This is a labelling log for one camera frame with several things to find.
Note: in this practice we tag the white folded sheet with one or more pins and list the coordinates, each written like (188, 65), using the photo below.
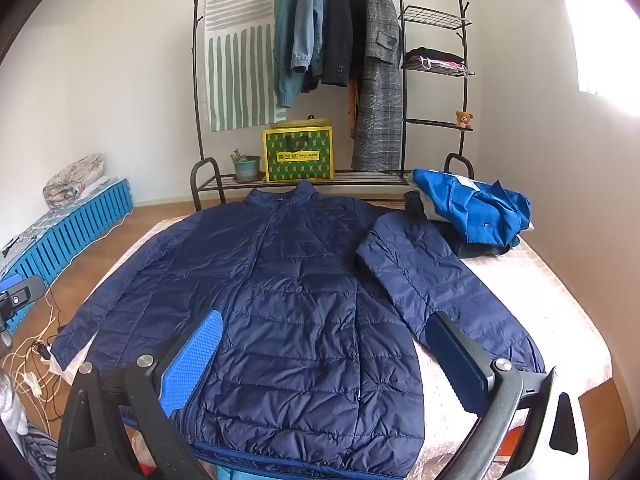
(97, 188)

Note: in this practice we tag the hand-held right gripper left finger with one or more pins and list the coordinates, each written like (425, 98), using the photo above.
(200, 355)

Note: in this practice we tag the small teddy bear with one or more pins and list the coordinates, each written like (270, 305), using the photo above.
(463, 119)

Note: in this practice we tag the white folded garment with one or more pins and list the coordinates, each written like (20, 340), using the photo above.
(431, 212)

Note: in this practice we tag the dark folded garment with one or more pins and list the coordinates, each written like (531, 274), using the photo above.
(475, 251)

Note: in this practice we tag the potted plant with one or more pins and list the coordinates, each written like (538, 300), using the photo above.
(247, 167)

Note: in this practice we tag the green striped white cloth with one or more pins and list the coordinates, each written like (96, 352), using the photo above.
(235, 60)

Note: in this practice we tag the orange brown scarf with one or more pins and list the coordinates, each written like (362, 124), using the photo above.
(353, 105)

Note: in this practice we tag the grey patterned sheet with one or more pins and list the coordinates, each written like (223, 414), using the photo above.
(30, 232)

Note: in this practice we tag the black blazer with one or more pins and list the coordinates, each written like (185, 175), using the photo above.
(342, 35)

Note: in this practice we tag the blue denim jacket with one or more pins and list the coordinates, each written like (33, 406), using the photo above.
(310, 20)

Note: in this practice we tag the navy puffer jacket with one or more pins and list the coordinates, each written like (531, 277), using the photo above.
(300, 285)

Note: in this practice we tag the yellow green patterned box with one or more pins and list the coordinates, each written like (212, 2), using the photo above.
(300, 157)

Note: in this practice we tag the black metal clothes rack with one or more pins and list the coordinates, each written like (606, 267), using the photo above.
(360, 178)

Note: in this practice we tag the bright blue jacket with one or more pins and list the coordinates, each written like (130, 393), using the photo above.
(475, 210)

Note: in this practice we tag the grey plaid coat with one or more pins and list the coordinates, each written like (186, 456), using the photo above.
(380, 110)

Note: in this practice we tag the floral folded quilt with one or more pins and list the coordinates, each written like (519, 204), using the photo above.
(75, 175)

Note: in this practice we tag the plaid covered bed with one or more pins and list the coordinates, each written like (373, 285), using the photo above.
(540, 285)

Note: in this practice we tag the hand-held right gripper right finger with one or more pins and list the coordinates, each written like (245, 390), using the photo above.
(462, 360)

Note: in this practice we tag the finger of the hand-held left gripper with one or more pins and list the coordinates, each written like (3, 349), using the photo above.
(20, 296)

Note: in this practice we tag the blue slatted pallet platform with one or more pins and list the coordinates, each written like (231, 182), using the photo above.
(75, 232)

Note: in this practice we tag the bright window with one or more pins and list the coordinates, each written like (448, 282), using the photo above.
(600, 35)

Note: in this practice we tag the black clothes on shelf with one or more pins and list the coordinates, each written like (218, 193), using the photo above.
(435, 54)

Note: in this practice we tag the teal knit sweater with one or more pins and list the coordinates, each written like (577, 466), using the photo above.
(285, 35)

